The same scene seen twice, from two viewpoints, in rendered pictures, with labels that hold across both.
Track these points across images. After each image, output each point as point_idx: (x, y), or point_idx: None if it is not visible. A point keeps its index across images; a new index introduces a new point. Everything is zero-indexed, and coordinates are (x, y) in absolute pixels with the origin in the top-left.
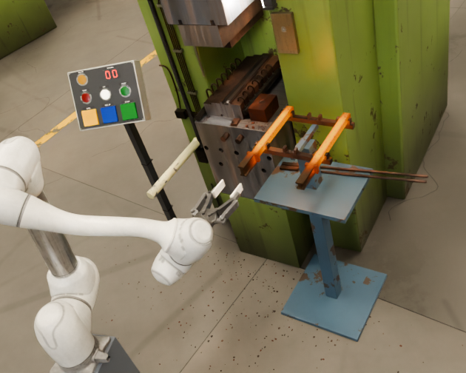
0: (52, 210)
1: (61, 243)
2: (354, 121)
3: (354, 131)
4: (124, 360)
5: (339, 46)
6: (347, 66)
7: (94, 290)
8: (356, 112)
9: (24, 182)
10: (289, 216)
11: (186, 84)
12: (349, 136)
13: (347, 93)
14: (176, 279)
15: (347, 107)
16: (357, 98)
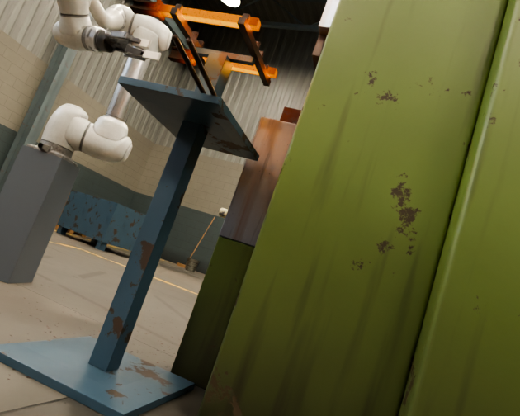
0: (111, 13)
1: (120, 89)
2: (330, 139)
3: (321, 154)
4: (44, 182)
5: (352, 7)
6: (356, 44)
7: (99, 138)
8: (345, 134)
9: (132, 18)
10: (215, 262)
11: None
12: (301, 144)
13: (334, 78)
14: (54, 28)
15: (322, 96)
16: (361, 116)
